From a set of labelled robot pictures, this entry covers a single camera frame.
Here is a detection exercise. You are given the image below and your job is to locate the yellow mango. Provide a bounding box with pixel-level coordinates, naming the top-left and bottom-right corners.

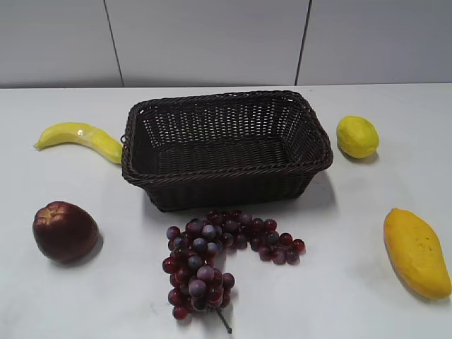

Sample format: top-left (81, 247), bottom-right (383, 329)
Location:
top-left (383, 208), bottom-right (451, 300)

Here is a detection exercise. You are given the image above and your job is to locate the yellow lemon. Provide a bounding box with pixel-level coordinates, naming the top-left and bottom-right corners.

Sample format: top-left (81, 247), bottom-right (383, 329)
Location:
top-left (336, 116), bottom-right (379, 159)

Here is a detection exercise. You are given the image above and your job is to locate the dark red apple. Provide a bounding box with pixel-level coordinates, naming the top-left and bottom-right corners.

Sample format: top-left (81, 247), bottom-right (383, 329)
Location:
top-left (32, 201), bottom-right (100, 263)

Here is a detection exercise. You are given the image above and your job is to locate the dark woven wicker basket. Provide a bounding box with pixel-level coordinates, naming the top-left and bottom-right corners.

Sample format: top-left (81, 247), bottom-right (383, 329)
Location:
top-left (121, 90), bottom-right (333, 212)

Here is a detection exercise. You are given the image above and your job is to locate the purple grape bunch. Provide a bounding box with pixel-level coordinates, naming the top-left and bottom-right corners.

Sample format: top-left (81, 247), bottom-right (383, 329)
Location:
top-left (162, 210), bottom-right (306, 334)

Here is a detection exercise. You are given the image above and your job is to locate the yellow banana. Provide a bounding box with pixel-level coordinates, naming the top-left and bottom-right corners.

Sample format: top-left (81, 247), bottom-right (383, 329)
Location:
top-left (34, 122), bottom-right (122, 165)

